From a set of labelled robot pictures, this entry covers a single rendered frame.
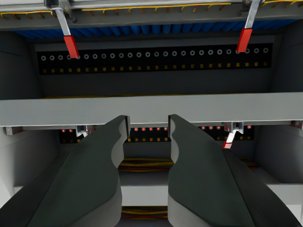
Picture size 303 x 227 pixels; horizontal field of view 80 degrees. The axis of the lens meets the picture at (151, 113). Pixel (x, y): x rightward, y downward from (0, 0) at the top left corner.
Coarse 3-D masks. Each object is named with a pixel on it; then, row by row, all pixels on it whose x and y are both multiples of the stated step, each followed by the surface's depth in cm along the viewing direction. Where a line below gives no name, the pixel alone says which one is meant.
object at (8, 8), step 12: (108, 0) 27; (120, 0) 27; (132, 0) 27; (144, 0) 27; (156, 0) 27; (168, 0) 27; (180, 0) 27; (192, 0) 27; (204, 0) 27; (216, 0) 27; (228, 0) 27
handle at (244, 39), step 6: (258, 0) 24; (252, 6) 24; (252, 12) 25; (252, 18) 25; (246, 24) 26; (246, 30) 26; (240, 36) 28; (246, 36) 27; (240, 42) 28; (246, 42) 28; (240, 48) 28
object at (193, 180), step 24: (168, 120) 12; (192, 144) 9; (216, 144) 9; (192, 168) 8; (216, 168) 8; (168, 192) 7; (192, 192) 7; (216, 192) 7; (240, 192) 7; (168, 216) 7; (192, 216) 6; (216, 216) 6; (240, 216) 6
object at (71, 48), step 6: (60, 12) 25; (60, 18) 26; (60, 24) 26; (66, 24) 26; (66, 30) 27; (66, 36) 27; (72, 36) 28; (66, 42) 28; (72, 42) 28; (72, 48) 28; (72, 54) 29; (78, 54) 30
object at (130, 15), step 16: (272, 0) 27; (288, 0) 27; (0, 16) 30; (16, 16) 29; (32, 16) 30; (48, 16) 30; (80, 16) 30; (96, 16) 30; (112, 16) 30; (128, 16) 30; (144, 16) 30; (160, 16) 30; (176, 16) 29; (192, 16) 29; (208, 16) 29; (224, 16) 29; (240, 16) 29; (256, 16) 29; (272, 16) 29; (288, 16) 29
